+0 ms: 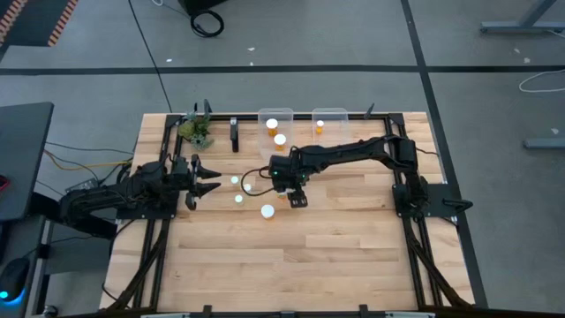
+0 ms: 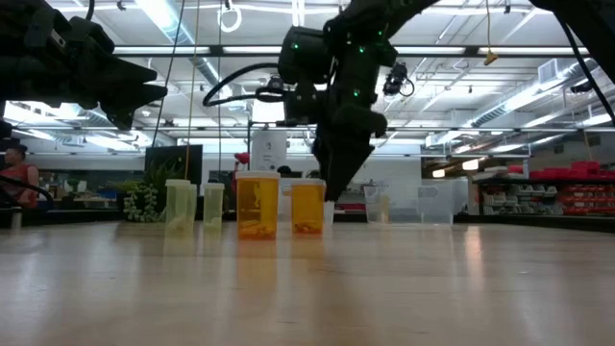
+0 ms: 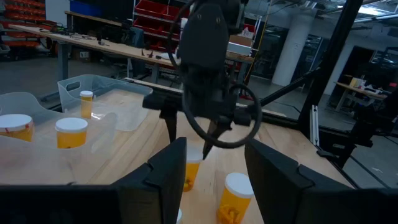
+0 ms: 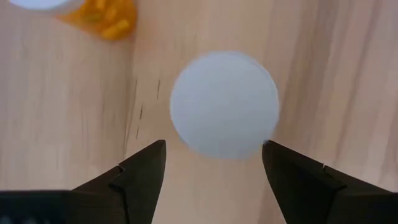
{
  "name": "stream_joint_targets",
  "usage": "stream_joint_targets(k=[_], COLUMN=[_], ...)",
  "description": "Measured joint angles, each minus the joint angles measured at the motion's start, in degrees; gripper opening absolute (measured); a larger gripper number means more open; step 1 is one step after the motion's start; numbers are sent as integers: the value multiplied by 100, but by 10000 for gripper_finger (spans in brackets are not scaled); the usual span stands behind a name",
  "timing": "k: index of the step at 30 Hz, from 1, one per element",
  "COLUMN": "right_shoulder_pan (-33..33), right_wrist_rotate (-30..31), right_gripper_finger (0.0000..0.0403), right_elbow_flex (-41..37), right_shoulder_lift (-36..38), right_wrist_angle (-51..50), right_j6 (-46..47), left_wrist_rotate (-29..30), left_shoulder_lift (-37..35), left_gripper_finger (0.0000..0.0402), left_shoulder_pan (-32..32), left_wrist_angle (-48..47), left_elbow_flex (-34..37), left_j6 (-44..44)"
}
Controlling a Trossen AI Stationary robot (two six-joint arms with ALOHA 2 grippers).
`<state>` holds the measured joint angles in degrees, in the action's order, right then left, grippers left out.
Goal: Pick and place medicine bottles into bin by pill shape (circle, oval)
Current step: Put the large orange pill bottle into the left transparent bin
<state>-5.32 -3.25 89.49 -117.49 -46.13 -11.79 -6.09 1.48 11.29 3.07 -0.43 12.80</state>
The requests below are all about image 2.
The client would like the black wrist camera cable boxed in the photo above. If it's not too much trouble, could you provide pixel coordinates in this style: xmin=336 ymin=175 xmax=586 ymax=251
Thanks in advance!
xmin=201 ymin=62 xmax=289 ymax=108

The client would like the black display panel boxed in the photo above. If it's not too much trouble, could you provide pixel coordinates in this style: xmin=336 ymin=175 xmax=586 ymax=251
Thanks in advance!
xmin=144 ymin=143 xmax=204 ymax=193

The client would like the white paper sign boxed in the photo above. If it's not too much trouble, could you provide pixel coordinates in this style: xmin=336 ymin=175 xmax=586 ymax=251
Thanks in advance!
xmin=251 ymin=130 xmax=288 ymax=171

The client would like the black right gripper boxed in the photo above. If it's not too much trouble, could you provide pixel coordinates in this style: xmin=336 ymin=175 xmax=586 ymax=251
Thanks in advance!
xmin=312 ymin=62 xmax=388 ymax=202

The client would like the white looped hanging cable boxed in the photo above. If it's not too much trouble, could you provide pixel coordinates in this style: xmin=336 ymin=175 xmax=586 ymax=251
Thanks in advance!
xmin=217 ymin=0 xmax=243 ymax=34

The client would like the small pale pill bottle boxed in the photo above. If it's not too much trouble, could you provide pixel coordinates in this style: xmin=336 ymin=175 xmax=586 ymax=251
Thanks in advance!
xmin=164 ymin=179 xmax=192 ymax=236
xmin=186 ymin=184 xmax=199 ymax=227
xmin=203 ymin=182 xmax=226 ymax=231

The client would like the large orange pill bottle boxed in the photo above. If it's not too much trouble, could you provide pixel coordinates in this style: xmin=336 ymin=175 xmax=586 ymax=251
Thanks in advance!
xmin=234 ymin=170 xmax=282 ymax=241
xmin=290 ymin=178 xmax=328 ymax=236

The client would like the black hanging cable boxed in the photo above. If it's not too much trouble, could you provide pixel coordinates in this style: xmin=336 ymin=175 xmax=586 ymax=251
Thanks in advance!
xmin=151 ymin=0 xmax=187 ymax=148
xmin=217 ymin=28 xmax=223 ymax=184

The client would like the shelf with red bins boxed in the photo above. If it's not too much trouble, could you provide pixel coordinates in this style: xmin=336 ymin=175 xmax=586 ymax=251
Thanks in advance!
xmin=473 ymin=161 xmax=615 ymax=217

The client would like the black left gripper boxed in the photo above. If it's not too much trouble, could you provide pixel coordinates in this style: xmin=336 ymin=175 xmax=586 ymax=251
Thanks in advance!
xmin=42 ymin=9 xmax=169 ymax=131

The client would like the black overhead camera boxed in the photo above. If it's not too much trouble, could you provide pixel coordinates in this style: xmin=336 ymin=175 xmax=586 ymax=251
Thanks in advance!
xmin=382 ymin=61 xmax=415 ymax=98

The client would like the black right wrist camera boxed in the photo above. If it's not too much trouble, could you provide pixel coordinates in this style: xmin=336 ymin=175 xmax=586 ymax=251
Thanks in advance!
xmin=282 ymin=84 xmax=319 ymax=127

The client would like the yellowish hanging cord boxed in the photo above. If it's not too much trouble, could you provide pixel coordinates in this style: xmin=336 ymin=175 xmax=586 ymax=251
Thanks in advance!
xmin=184 ymin=0 xmax=201 ymax=180

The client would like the cord with yellow hook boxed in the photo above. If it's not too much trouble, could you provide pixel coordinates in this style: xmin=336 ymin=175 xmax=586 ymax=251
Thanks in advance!
xmin=482 ymin=0 xmax=500 ymax=67

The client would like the green artificial succulent plant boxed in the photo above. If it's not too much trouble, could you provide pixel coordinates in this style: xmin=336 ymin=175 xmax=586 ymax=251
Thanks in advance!
xmin=117 ymin=161 xmax=186 ymax=224

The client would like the small white bottle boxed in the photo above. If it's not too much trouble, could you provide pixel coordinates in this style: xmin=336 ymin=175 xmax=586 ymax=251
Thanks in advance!
xmin=377 ymin=191 xmax=391 ymax=223

